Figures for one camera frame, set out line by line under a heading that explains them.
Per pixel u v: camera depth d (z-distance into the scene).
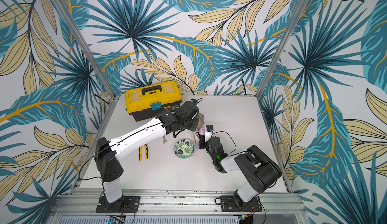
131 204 0.74
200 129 0.79
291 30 0.82
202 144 0.80
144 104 0.94
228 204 0.73
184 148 0.92
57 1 0.70
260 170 0.47
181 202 0.75
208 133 0.78
